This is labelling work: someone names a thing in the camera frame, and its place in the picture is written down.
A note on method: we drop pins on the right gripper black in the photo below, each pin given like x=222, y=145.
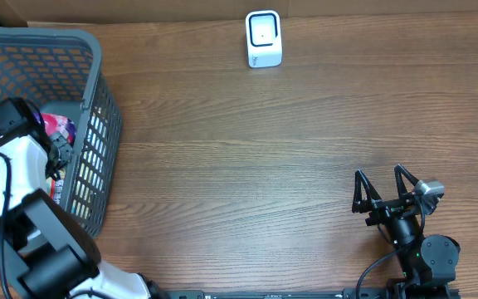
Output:
x=384, y=208

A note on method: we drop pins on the white barcode scanner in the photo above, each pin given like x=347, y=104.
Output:
x=263, y=39

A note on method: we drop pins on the cream snack bag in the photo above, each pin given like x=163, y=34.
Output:
x=55, y=188

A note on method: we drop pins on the grey plastic shopping basket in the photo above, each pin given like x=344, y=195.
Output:
x=60, y=72

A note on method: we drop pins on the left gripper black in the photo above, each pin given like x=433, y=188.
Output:
x=53, y=174

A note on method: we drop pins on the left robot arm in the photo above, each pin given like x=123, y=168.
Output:
x=44, y=252

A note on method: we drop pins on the red purple snack pack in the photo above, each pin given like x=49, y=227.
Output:
x=57, y=126

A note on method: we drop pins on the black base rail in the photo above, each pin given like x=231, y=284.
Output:
x=305, y=295

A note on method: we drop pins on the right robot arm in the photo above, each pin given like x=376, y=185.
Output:
x=428, y=263

